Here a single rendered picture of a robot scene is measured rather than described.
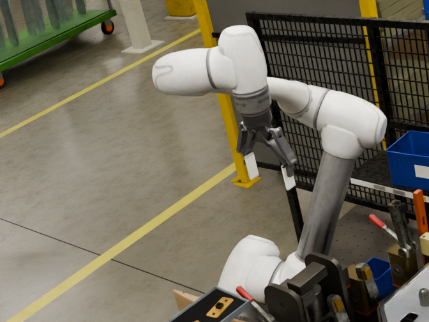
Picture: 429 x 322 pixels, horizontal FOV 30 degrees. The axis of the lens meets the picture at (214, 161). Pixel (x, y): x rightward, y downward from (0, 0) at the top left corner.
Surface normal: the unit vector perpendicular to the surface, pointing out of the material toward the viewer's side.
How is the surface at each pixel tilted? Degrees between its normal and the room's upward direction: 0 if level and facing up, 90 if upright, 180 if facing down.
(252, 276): 53
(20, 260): 0
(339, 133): 81
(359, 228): 0
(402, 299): 0
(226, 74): 92
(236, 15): 90
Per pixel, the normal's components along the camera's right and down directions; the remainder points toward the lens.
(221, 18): -0.67, 0.46
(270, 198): -0.24, -0.88
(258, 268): -0.20, -0.26
